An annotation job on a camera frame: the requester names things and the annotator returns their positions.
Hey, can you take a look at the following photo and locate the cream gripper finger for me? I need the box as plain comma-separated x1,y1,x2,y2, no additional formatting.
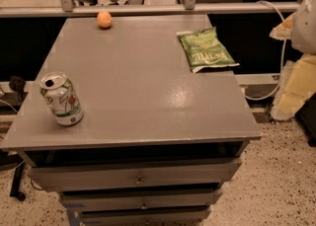
271,54,316,120
270,14,294,40

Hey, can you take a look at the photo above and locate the bottom drawer with knob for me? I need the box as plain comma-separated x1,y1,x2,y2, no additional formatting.
80,206,210,226

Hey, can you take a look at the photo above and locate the middle drawer with knob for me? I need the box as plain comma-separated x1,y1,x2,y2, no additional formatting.
61,188,222,212

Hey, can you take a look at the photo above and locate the drawer with knob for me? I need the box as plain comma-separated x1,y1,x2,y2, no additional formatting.
80,206,210,226
29,158,241,191
61,188,222,212

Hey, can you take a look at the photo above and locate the black desk leg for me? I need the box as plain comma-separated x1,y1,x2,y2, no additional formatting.
10,162,26,201

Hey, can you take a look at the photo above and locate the grey drawer cabinet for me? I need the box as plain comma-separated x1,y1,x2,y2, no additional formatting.
0,14,263,226

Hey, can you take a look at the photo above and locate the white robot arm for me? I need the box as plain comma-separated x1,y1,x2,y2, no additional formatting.
270,0,316,120

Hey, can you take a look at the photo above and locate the green chip bag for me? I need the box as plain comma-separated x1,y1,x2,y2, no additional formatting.
177,28,238,73

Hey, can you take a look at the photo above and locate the orange fruit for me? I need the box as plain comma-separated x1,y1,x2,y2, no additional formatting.
97,11,113,29

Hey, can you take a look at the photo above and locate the black cable clump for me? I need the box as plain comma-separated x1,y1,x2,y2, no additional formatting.
9,76,26,102

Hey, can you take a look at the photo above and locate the top drawer with knob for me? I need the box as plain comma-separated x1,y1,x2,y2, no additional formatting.
29,158,241,191

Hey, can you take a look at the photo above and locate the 7up soda can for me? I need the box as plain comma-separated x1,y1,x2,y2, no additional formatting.
39,72,84,126

